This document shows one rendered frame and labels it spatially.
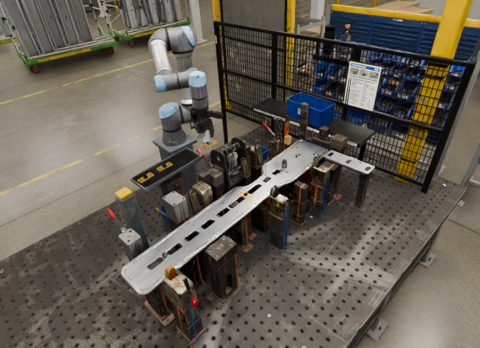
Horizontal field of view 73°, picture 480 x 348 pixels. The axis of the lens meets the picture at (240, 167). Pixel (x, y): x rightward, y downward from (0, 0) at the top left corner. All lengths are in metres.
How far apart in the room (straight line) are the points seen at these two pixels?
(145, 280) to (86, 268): 0.63
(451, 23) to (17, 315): 2.58
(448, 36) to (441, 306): 1.74
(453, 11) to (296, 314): 1.65
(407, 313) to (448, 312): 0.27
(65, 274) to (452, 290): 2.53
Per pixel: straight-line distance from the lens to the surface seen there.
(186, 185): 2.18
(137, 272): 1.49
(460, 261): 3.10
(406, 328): 2.58
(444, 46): 2.10
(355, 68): 2.26
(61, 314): 1.91
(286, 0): 3.71
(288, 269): 1.79
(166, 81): 1.54
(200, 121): 1.53
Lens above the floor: 2.13
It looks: 36 degrees down
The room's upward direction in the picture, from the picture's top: 3 degrees counter-clockwise
